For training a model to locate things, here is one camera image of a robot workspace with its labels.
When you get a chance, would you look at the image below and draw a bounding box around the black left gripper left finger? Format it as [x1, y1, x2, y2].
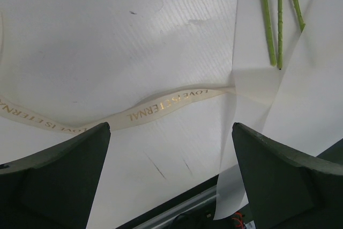
[1, 122, 110, 228]

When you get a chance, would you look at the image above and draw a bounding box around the aluminium front rail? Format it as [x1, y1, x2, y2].
[120, 183, 217, 228]

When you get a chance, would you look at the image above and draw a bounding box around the cream printed ribbon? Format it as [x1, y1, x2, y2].
[0, 11, 277, 135]

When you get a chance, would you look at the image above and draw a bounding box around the white wrapping paper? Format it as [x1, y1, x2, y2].
[214, 0, 342, 219]

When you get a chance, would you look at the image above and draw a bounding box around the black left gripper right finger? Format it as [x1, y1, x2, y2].
[232, 123, 342, 228]

